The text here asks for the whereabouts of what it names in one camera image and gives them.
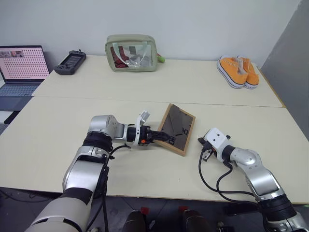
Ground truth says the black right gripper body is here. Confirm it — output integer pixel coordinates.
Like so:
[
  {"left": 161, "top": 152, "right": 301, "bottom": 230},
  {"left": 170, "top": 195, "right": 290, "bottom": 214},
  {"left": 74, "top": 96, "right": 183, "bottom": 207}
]
[{"left": 203, "top": 139, "right": 217, "bottom": 160}]

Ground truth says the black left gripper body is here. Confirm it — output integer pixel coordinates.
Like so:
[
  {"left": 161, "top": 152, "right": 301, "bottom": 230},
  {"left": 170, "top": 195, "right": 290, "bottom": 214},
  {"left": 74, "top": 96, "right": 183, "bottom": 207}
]
[{"left": 139, "top": 125, "right": 158, "bottom": 147}]

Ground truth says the wooden picture frame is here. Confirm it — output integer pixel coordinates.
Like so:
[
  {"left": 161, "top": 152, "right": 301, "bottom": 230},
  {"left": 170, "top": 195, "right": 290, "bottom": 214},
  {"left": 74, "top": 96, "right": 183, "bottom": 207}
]
[{"left": 154, "top": 103, "right": 197, "bottom": 158}]

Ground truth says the dark rounded shape red cap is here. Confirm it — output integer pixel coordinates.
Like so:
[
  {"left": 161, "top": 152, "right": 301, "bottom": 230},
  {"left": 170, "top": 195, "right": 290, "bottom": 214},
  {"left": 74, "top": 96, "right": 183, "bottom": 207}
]
[
  {"left": 124, "top": 206, "right": 149, "bottom": 232},
  {"left": 178, "top": 205, "right": 213, "bottom": 232}
]

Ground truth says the green clear-front pouch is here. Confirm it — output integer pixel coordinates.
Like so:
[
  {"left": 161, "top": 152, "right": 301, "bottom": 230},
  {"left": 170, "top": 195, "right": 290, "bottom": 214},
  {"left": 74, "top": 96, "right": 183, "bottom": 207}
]
[{"left": 104, "top": 34, "right": 159, "bottom": 73}]

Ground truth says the silver foil packet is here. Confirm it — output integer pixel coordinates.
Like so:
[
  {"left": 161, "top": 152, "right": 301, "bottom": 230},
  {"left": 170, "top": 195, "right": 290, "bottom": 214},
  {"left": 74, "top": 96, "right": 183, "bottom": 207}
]
[{"left": 125, "top": 54, "right": 149, "bottom": 68}]

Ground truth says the orange canvas sneaker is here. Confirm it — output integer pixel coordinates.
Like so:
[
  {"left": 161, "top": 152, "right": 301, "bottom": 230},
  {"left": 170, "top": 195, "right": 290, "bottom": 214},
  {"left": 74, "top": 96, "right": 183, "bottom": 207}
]
[
  {"left": 216, "top": 55, "right": 249, "bottom": 90},
  {"left": 238, "top": 57, "right": 260, "bottom": 90}
]

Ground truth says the red cloth in pouch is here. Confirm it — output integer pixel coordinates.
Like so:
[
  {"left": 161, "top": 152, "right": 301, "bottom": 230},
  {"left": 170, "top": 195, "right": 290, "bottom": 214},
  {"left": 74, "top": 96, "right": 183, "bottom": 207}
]
[{"left": 110, "top": 45, "right": 126, "bottom": 69}]

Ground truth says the black handheld controller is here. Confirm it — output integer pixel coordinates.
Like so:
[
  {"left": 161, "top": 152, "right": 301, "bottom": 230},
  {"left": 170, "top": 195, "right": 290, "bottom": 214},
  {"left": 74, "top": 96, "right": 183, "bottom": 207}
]
[{"left": 54, "top": 49, "right": 87, "bottom": 76}]

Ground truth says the open grey laptop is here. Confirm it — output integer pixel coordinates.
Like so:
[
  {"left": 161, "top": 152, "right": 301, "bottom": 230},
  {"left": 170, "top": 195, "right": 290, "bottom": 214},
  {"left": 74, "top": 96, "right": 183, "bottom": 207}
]
[{"left": 0, "top": 45, "right": 50, "bottom": 112}]

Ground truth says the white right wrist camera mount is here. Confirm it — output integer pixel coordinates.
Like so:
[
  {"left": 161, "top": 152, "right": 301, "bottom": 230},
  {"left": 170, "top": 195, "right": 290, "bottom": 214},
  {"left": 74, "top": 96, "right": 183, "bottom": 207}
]
[{"left": 204, "top": 128, "right": 232, "bottom": 162}]

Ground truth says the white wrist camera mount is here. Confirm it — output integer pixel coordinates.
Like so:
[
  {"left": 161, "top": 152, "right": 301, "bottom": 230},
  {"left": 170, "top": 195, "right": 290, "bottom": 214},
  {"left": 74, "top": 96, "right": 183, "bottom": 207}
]
[
  {"left": 131, "top": 109, "right": 152, "bottom": 147},
  {"left": 204, "top": 128, "right": 232, "bottom": 162}
]

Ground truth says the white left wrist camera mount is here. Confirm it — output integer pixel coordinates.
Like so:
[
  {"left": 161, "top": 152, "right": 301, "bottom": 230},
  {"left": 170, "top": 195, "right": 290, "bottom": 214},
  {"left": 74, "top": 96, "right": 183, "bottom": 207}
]
[{"left": 131, "top": 109, "right": 152, "bottom": 147}]

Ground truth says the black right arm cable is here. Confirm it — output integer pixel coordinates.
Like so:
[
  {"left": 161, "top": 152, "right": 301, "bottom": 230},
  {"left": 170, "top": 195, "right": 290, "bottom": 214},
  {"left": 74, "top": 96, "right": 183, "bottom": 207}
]
[{"left": 198, "top": 144, "right": 259, "bottom": 206}]

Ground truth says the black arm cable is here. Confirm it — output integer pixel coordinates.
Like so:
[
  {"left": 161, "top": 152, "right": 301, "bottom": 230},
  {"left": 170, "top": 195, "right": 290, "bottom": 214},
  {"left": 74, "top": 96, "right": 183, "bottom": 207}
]
[
  {"left": 198, "top": 144, "right": 259, "bottom": 206},
  {"left": 85, "top": 144, "right": 132, "bottom": 232}
]

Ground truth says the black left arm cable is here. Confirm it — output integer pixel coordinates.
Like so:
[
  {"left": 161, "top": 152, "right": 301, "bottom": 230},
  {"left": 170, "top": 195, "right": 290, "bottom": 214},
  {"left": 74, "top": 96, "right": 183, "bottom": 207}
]
[{"left": 85, "top": 144, "right": 132, "bottom": 232}]

